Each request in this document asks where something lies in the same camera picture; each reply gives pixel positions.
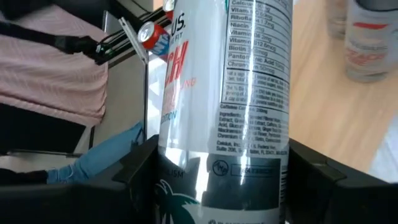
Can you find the metal camera mount bar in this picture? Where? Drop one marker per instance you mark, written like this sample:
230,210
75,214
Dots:
133,43

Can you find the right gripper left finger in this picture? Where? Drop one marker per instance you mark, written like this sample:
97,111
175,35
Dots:
140,186

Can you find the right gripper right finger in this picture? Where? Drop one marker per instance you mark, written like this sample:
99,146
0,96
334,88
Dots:
308,186

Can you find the black metal table frame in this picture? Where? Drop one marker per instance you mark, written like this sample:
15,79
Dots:
105,53

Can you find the person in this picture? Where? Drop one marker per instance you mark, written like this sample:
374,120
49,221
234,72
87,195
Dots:
46,77

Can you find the Celsius Peach Vibe can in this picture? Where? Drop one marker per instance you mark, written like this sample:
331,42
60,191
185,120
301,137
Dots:
367,46
224,93

